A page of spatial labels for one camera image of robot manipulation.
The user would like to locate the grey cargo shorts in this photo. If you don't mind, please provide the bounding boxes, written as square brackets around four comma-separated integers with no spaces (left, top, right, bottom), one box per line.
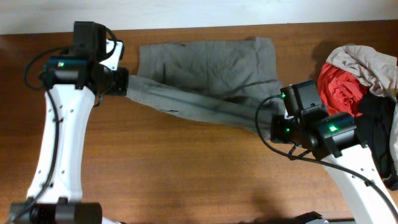
[127,37,285,138]

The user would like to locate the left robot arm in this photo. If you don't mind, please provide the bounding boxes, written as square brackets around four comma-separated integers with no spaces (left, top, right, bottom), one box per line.
[8,21,129,224]

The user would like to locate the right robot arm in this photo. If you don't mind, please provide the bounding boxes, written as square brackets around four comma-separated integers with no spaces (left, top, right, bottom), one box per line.
[271,81,397,223]

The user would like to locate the red garment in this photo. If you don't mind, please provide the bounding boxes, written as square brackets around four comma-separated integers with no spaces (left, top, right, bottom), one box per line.
[317,63,368,118]

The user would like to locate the black garment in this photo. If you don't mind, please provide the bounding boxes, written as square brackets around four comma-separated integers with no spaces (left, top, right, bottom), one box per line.
[356,93,397,191]

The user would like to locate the beige garment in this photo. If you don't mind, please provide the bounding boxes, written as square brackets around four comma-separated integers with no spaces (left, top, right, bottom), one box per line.
[325,44,397,170]

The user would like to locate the left black cable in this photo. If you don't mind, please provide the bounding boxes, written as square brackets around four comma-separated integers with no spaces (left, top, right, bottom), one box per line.
[12,27,119,222]

